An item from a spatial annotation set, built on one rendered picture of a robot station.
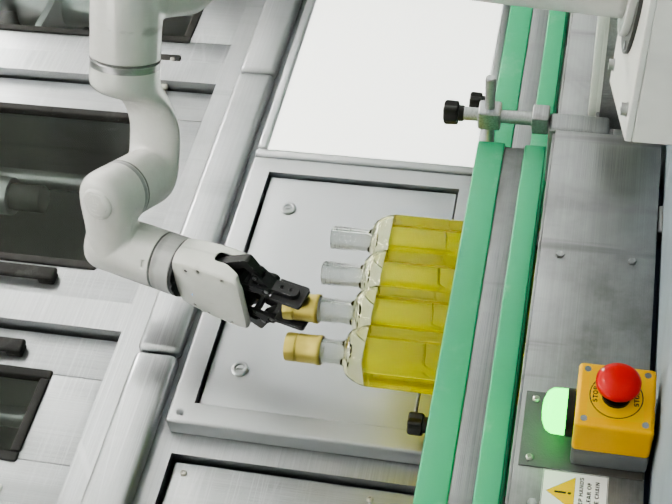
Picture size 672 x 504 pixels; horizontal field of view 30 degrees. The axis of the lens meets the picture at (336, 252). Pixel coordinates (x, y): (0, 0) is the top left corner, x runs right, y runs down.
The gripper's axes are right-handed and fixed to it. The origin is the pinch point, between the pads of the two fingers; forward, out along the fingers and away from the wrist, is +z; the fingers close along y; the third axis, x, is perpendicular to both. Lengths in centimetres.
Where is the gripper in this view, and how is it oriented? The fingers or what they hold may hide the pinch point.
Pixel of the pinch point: (292, 305)
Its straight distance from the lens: 152.0
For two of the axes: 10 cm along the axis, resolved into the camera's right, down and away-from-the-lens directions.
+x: 4.4, -7.2, 5.4
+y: -0.8, -6.3, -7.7
